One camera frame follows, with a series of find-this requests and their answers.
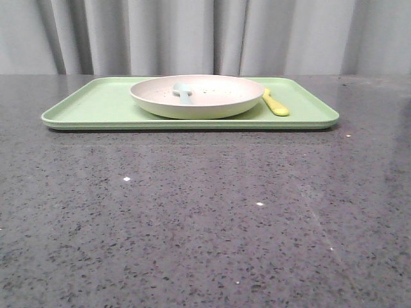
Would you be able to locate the white speckled plate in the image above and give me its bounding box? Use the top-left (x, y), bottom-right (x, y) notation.
top-left (130, 74), bottom-right (265, 120)

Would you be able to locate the yellow plastic fork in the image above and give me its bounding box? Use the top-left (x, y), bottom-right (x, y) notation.
top-left (262, 88), bottom-right (290, 117)

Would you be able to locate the light blue plastic spoon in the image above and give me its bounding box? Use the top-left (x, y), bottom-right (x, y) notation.
top-left (173, 82), bottom-right (192, 105)

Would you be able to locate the light green tray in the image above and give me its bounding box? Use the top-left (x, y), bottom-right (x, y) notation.
top-left (42, 77), bottom-right (339, 130)

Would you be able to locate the grey curtain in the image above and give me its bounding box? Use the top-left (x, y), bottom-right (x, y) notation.
top-left (1, 1), bottom-right (410, 76)

